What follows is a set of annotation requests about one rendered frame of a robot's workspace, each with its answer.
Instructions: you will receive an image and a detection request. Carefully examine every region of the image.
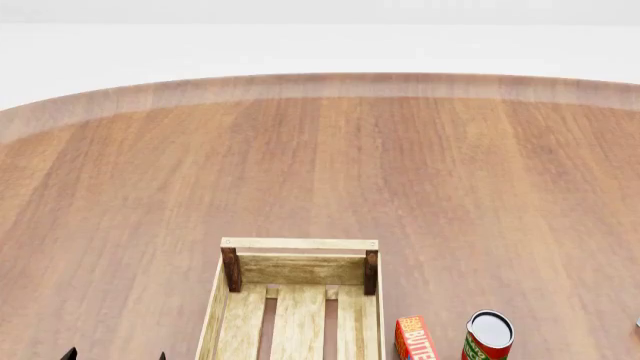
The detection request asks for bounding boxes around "light wooden slatted crate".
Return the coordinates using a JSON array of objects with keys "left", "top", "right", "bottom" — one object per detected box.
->
[{"left": 194, "top": 236, "right": 387, "bottom": 360}]

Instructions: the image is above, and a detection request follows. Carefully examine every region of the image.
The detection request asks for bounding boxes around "red orange butter box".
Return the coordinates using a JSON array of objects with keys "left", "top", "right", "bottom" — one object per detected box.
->
[{"left": 394, "top": 314, "right": 440, "bottom": 360}]

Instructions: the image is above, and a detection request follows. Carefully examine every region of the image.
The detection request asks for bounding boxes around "red tomato sauce can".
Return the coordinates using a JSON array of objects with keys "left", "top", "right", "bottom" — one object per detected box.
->
[{"left": 460, "top": 309, "right": 516, "bottom": 360}]

